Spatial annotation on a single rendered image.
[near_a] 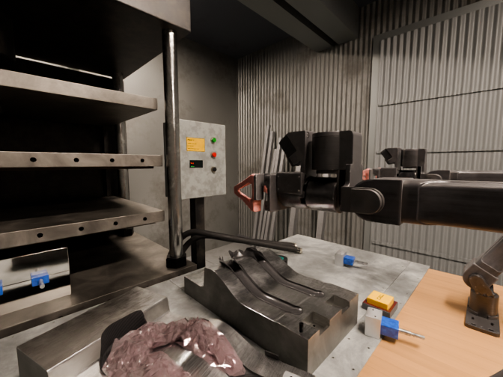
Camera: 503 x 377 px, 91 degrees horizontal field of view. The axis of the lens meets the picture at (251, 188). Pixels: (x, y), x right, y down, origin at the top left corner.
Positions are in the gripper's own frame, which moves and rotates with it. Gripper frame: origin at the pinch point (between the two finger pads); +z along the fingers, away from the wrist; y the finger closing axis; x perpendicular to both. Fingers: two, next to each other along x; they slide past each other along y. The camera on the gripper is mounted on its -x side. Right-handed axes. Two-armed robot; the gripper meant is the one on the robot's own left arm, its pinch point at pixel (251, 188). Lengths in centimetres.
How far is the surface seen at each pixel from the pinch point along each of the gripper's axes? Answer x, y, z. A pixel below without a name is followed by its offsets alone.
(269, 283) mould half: 31.0, -18.3, 10.2
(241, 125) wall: -66, -229, 235
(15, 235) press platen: 17, 34, 71
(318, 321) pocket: 33.0, -14.3, -8.5
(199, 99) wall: -93, -161, 244
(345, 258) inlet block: 36, -66, 6
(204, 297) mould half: 36.4, -5.8, 26.2
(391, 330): 37, -29, -21
